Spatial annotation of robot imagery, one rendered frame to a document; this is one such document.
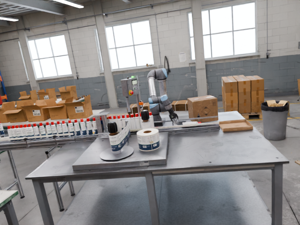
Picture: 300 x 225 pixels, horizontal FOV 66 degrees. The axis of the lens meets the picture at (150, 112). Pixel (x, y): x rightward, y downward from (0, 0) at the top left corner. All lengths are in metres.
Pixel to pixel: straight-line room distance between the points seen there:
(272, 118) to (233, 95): 1.46
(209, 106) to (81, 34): 6.82
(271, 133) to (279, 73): 3.79
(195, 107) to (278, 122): 2.05
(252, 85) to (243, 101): 0.40
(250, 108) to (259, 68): 2.43
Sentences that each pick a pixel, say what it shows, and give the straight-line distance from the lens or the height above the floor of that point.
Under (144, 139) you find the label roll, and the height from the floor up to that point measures 0.99.
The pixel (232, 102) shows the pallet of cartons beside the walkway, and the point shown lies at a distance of 5.68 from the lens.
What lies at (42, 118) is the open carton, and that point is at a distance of 4.68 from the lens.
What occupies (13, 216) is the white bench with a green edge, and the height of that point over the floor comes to 0.61.
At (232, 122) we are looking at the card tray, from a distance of 2.81.
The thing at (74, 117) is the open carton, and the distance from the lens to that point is 4.29.
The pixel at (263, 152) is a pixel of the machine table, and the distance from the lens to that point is 2.10.
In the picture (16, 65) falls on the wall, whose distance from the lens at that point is 10.73.
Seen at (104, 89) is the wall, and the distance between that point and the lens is 8.72.
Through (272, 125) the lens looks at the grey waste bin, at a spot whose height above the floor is 0.28.
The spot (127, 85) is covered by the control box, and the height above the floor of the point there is 1.41.
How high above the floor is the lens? 1.69
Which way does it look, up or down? 14 degrees down
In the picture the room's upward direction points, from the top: 7 degrees counter-clockwise
